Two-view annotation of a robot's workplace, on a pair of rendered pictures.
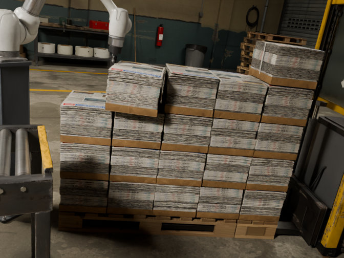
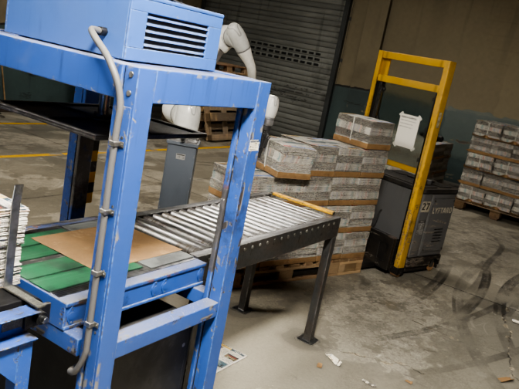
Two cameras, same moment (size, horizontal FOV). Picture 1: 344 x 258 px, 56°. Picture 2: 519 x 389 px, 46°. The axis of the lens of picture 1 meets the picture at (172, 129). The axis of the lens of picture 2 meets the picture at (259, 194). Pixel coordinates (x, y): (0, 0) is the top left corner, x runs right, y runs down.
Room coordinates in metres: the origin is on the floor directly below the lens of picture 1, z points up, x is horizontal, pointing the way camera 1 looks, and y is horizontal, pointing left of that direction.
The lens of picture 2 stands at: (-1.75, 2.66, 1.65)
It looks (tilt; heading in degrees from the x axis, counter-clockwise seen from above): 13 degrees down; 328
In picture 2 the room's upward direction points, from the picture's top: 11 degrees clockwise
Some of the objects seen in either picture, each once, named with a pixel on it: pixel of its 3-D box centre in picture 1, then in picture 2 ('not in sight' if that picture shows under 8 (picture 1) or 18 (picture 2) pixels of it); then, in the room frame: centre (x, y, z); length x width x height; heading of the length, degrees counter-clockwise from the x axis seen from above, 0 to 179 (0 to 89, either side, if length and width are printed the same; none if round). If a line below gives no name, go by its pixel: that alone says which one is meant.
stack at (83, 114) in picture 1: (154, 164); (279, 222); (1.98, 0.08, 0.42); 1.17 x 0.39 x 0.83; 99
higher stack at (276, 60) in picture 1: (264, 142); (349, 193); (2.09, -0.64, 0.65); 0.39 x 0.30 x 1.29; 9
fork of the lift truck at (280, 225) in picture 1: (228, 224); (329, 266); (1.95, -0.48, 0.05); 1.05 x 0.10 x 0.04; 99
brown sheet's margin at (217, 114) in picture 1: (229, 107); (330, 167); (2.05, -0.35, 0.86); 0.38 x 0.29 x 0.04; 8
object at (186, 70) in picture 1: (190, 70); (310, 140); (2.01, -0.06, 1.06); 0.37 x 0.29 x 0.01; 7
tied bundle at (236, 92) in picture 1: (231, 94); (332, 157); (2.05, -0.35, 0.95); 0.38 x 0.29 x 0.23; 8
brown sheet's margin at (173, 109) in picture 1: (185, 103); (303, 167); (2.01, -0.06, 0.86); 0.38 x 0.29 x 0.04; 7
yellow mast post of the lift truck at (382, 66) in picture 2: (312, 90); (363, 148); (2.49, -1.02, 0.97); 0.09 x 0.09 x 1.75; 9
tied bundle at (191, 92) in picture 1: (187, 89); (306, 156); (2.01, -0.06, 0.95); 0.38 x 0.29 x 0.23; 7
